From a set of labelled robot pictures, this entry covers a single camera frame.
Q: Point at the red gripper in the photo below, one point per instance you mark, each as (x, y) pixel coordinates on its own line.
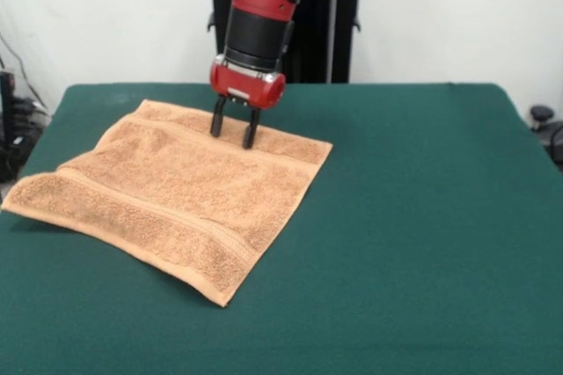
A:
(246, 86)

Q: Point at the tan terry cloth towel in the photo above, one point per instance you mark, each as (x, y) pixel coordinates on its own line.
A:
(176, 199)

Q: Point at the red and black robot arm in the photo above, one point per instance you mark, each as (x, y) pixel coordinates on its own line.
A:
(259, 1)

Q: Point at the dark green table cloth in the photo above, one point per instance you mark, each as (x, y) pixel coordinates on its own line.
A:
(396, 225)

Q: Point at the black plug bundle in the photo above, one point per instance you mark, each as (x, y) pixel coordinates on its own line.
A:
(28, 113)

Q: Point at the black upright device, red light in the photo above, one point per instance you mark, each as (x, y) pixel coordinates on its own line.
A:
(7, 128)

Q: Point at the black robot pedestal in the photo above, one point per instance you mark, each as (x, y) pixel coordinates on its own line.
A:
(325, 27)

